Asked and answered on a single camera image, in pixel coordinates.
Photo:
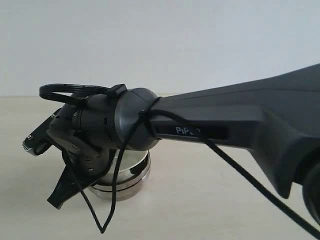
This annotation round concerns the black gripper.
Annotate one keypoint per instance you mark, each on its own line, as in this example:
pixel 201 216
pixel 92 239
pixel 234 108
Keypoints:
pixel 88 162

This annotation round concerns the steel bowl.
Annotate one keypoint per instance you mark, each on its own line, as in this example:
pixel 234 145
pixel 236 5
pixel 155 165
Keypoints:
pixel 124 191
pixel 132 164

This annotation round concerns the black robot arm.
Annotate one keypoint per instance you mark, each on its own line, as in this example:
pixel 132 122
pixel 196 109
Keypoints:
pixel 276 119

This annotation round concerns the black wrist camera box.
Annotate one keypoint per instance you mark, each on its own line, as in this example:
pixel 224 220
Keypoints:
pixel 38 141

